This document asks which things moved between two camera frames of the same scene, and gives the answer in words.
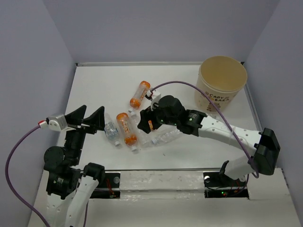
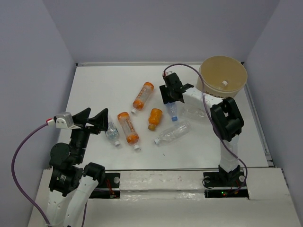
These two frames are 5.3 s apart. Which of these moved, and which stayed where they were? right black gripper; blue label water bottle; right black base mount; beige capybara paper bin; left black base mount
Moved: right black gripper
Stayed: blue label water bottle; left black base mount; right black base mount; beige capybara paper bin
